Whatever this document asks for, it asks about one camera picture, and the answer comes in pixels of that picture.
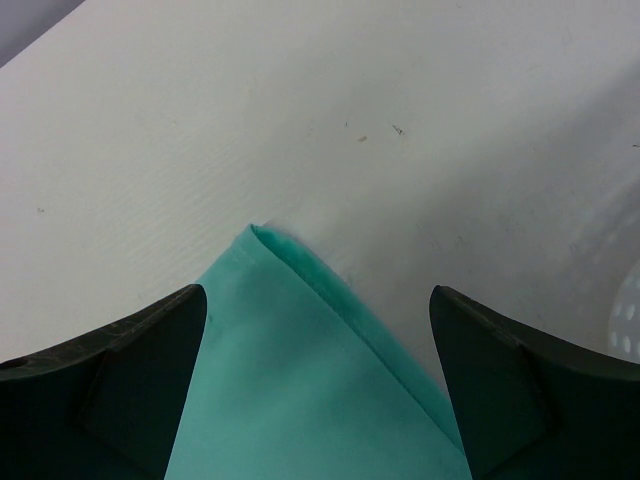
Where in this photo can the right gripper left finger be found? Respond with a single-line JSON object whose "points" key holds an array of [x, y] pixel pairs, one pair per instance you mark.
{"points": [[106, 404]]}

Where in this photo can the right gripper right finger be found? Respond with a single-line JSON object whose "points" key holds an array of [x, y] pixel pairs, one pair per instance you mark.
{"points": [[529, 405]]}

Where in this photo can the white perforated plastic basket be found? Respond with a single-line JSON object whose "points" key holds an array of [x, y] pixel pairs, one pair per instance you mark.
{"points": [[623, 324]]}

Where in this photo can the mint green t shirt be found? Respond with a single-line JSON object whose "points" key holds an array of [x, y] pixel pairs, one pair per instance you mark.
{"points": [[297, 379]]}

